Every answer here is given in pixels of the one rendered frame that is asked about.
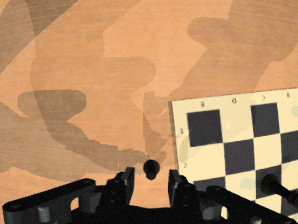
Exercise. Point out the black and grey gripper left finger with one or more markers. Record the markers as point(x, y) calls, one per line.
point(53, 206)

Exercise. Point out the black and cream chessboard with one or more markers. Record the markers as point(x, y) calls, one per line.
point(234, 141)

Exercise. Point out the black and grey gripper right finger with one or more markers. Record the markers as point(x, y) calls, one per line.
point(186, 205)

